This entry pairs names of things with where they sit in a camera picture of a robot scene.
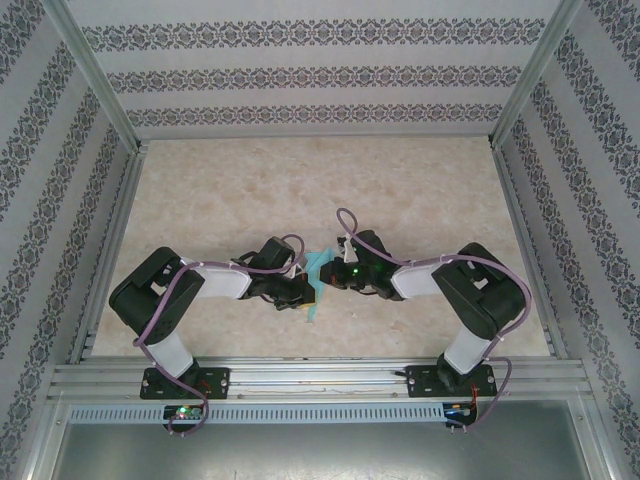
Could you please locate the teal paper sheet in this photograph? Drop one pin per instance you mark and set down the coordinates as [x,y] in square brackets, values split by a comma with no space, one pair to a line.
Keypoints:
[317,265]

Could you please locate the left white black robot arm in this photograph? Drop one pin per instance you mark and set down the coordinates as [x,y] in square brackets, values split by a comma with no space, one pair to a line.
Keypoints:
[150,295]

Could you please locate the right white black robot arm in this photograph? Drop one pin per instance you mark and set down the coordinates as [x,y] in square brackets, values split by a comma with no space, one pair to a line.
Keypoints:
[495,300]

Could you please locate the grey metal sheet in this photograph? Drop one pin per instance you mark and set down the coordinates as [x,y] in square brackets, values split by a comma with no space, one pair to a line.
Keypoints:
[320,450]

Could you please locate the small circuit board with LEDs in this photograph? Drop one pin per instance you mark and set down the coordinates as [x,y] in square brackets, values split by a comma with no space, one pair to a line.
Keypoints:
[457,412]
[182,413]

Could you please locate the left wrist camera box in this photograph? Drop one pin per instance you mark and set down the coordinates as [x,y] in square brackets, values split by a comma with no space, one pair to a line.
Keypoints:
[299,269]

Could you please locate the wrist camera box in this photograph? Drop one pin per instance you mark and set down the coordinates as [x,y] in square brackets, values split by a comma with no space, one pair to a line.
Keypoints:
[299,269]
[345,250]

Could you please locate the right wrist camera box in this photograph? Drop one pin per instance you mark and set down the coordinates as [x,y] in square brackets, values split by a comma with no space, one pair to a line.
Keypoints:
[345,250]

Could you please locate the long aluminium mounting rail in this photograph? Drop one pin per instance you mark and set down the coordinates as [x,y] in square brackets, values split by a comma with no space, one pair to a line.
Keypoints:
[320,380]

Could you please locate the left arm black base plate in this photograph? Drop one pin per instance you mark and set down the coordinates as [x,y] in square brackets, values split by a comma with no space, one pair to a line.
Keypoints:
[220,382]

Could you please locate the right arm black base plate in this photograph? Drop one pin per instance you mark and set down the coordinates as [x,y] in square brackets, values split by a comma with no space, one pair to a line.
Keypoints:
[422,382]

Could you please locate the thin aluminium cross rail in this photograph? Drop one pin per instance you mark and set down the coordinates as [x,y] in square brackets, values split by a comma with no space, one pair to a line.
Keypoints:
[320,136]

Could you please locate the aluminium side rail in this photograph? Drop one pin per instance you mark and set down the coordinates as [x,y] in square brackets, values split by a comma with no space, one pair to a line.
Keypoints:
[118,225]
[515,200]

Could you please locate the aluminium frame post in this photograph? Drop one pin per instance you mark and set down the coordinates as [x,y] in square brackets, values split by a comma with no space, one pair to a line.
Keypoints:
[533,75]
[98,75]

